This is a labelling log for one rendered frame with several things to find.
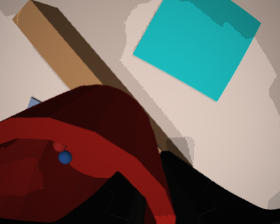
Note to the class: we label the blue marble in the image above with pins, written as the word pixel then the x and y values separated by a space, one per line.
pixel 65 157

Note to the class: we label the small red ball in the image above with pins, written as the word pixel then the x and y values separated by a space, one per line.
pixel 59 147

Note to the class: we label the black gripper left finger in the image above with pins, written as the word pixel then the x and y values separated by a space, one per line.
pixel 116 202

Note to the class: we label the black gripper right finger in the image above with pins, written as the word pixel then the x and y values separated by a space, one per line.
pixel 197 199

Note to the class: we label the red cup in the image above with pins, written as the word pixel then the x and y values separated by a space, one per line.
pixel 105 129

